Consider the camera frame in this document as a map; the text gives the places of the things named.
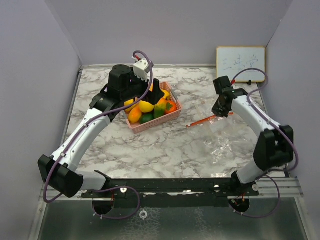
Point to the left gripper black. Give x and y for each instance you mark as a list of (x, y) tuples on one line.
[(154, 96)]

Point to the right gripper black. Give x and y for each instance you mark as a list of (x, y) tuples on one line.
[(218, 112)]

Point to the orange green mango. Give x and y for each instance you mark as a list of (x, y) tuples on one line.
[(159, 108)]

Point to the clear bag red zipper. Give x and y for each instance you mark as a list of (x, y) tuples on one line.
[(210, 119)]

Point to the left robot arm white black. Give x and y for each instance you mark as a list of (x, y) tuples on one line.
[(59, 170)]

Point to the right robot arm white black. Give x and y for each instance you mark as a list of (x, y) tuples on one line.
[(274, 141)]

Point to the clear bag white zipper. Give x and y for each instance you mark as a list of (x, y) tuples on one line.
[(227, 140)]

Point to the yellow lemon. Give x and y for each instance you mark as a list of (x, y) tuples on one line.
[(146, 107)]

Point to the yellow bell pepper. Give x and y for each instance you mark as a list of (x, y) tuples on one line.
[(167, 95)]

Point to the orange persimmon green leaf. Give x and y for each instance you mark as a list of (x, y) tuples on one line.
[(171, 107)]

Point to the green lime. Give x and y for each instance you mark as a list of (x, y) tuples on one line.
[(146, 117)]

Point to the yellow orange fruit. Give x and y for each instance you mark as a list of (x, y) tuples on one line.
[(130, 102)]

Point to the small orange tangerine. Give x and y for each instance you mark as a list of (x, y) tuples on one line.
[(135, 115)]

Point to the pink plastic basket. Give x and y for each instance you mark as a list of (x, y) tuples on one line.
[(137, 128)]

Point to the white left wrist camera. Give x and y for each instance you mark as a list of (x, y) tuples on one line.
[(141, 68)]

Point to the small whiteboard wooden frame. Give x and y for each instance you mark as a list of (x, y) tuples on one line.
[(242, 63)]

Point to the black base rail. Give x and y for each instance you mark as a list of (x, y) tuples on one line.
[(126, 193)]

